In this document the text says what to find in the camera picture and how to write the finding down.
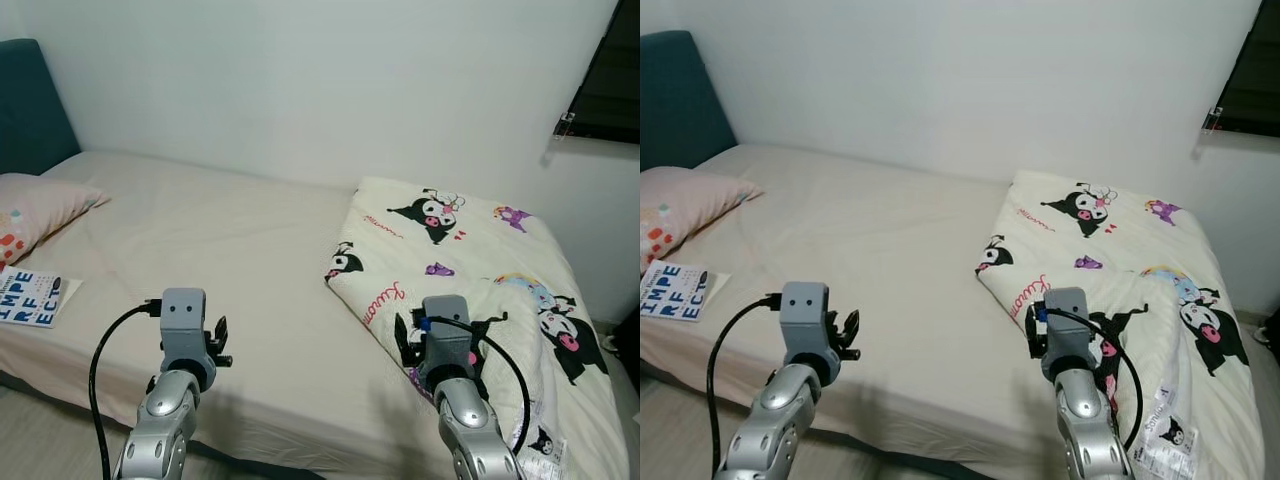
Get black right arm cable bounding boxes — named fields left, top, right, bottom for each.
left=1035, top=305, right=1144, bottom=451
left=415, top=315, right=531, bottom=456

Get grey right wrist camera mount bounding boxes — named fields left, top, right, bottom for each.
left=1042, top=287, right=1093, bottom=376
left=420, top=295, right=473, bottom=371

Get pink patterned pillow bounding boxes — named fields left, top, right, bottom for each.
left=640, top=165, right=763, bottom=266
left=0, top=173, right=111, bottom=269

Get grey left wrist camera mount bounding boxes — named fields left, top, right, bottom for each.
left=780, top=282, right=831, bottom=361
left=160, top=288, right=208, bottom=366

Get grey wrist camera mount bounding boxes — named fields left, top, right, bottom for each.
left=160, top=288, right=208, bottom=366
left=420, top=295, right=473, bottom=371
left=1042, top=287, right=1093, bottom=376
left=780, top=282, right=831, bottom=361

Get cream cartoon print blanket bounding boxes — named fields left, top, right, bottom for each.
left=975, top=170, right=1266, bottom=480
left=325, top=177, right=633, bottom=480

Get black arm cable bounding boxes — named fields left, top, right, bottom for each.
left=706, top=293, right=786, bottom=471
left=88, top=298, right=166, bottom=480
left=1035, top=305, right=1144, bottom=451
left=415, top=315, right=531, bottom=456

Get white book blue letters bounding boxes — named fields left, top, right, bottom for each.
left=640, top=260, right=731, bottom=323
left=0, top=266, right=83, bottom=329

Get beige sheeted mattress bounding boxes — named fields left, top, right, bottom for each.
left=0, top=150, right=636, bottom=480
left=640, top=143, right=1271, bottom=480

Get blue upholstered bed frame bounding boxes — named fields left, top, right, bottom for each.
left=640, top=30, right=961, bottom=480
left=0, top=38, right=301, bottom=480

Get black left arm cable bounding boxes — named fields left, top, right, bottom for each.
left=88, top=298, right=166, bottom=480
left=706, top=293, right=786, bottom=471

